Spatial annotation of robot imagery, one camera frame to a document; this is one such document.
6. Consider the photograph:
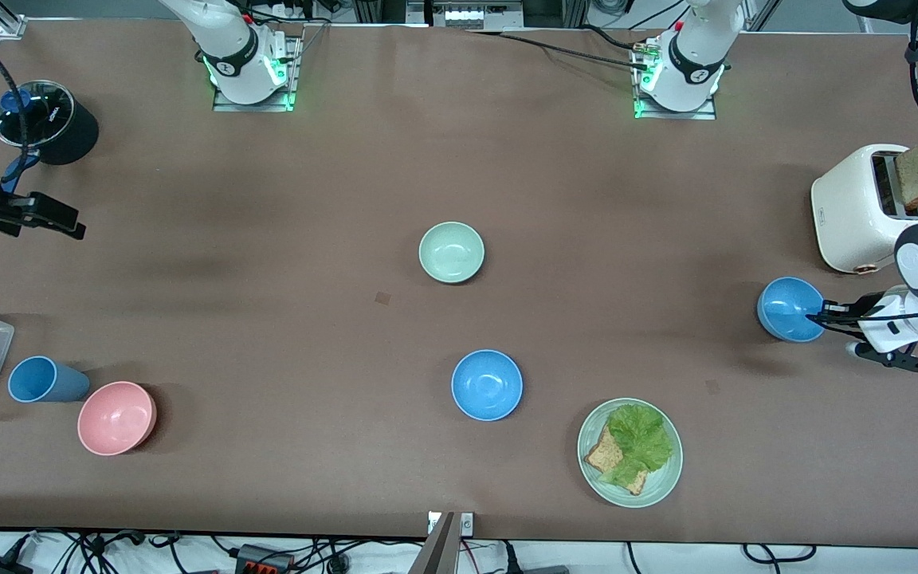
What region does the blue bowl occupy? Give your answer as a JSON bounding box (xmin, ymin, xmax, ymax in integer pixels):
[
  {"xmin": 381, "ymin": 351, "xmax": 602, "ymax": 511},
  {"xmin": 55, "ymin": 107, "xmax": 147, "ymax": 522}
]
[
  {"xmin": 451, "ymin": 349, "xmax": 524, "ymax": 422},
  {"xmin": 756, "ymin": 276, "xmax": 826, "ymax": 344}
]

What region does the pale green bowl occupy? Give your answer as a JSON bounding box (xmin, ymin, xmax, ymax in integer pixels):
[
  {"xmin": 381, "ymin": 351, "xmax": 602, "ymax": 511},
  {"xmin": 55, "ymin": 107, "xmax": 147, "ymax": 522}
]
[{"xmin": 418, "ymin": 221, "xmax": 486, "ymax": 285}]

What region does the pink bowl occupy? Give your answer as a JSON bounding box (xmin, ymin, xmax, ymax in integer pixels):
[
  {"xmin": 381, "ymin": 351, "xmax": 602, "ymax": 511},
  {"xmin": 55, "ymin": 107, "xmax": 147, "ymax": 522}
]
[{"xmin": 77, "ymin": 381, "xmax": 158, "ymax": 457}]

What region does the glass lid blue knob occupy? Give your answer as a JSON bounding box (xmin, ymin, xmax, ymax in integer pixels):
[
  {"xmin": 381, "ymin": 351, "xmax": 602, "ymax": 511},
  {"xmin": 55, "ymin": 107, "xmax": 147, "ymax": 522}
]
[{"xmin": 0, "ymin": 80, "xmax": 76, "ymax": 148}]

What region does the white toaster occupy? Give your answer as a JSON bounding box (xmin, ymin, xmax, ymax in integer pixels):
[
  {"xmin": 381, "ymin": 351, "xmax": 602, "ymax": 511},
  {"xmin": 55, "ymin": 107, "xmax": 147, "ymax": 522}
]
[{"xmin": 810, "ymin": 143, "xmax": 918, "ymax": 276}]

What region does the blue cup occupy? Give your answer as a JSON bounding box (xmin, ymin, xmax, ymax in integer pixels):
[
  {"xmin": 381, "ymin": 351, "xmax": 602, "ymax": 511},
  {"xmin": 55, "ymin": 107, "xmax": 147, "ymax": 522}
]
[{"xmin": 8, "ymin": 356, "xmax": 91, "ymax": 403}]

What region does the green lettuce leaf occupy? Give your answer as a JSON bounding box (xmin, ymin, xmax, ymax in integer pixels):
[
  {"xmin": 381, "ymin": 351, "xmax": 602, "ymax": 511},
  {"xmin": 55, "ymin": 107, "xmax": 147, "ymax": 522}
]
[{"xmin": 598, "ymin": 403, "xmax": 675, "ymax": 489}]

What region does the pale green plate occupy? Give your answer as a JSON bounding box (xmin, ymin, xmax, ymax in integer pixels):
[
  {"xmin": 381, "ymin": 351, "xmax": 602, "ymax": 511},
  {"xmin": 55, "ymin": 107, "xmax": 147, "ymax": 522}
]
[{"xmin": 577, "ymin": 397, "xmax": 684, "ymax": 509}]

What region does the brown toast slice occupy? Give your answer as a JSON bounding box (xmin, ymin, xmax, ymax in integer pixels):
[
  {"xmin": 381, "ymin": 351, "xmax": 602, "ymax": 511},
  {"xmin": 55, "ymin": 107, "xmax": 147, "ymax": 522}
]
[{"xmin": 584, "ymin": 427, "xmax": 649, "ymax": 497}]

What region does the black red power adapter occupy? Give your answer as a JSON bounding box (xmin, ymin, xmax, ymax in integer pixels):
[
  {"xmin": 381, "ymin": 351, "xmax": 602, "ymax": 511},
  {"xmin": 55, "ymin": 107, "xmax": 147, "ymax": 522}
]
[{"xmin": 234, "ymin": 544, "xmax": 297, "ymax": 574}]

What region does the grey metal pole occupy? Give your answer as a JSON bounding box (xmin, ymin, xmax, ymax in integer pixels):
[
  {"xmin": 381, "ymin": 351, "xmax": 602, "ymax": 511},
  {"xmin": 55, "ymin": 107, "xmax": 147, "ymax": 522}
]
[{"xmin": 409, "ymin": 512, "xmax": 460, "ymax": 574}]

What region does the grey electronics box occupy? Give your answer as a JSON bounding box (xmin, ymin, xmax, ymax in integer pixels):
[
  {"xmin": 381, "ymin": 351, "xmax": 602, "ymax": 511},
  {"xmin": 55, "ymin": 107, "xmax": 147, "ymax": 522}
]
[{"xmin": 407, "ymin": 0, "xmax": 525, "ymax": 31}]

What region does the black pot blue handle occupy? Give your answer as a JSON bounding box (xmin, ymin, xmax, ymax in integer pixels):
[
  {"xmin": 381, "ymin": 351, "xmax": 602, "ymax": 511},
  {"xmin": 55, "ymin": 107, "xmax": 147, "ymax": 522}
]
[{"xmin": 0, "ymin": 80, "xmax": 100, "ymax": 196}]

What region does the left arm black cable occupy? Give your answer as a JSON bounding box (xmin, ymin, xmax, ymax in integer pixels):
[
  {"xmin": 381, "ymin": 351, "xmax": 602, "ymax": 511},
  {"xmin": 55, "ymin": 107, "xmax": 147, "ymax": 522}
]
[{"xmin": 808, "ymin": 0, "xmax": 918, "ymax": 326}]

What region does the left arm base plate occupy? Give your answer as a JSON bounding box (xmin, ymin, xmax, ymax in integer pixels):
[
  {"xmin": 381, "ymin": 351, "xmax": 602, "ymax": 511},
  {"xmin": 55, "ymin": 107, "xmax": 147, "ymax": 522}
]
[{"xmin": 632, "ymin": 36, "xmax": 719, "ymax": 121}]

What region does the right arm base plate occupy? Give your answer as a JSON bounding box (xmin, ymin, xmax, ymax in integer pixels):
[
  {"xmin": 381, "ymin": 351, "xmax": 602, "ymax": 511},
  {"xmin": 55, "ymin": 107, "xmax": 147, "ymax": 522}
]
[{"xmin": 212, "ymin": 24, "xmax": 304, "ymax": 113}]

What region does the black cable to base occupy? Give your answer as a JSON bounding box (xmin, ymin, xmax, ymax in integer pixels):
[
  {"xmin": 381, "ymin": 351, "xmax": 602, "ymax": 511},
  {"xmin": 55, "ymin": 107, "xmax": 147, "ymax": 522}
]
[{"xmin": 467, "ymin": 29, "xmax": 651, "ymax": 71}]

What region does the white metal bracket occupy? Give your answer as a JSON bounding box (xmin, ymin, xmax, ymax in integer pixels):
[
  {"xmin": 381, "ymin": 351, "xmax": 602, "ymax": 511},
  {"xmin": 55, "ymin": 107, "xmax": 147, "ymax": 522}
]
[{"xmin": 427, "ymin": 512, "xmax": 475, "ymax": 537}]

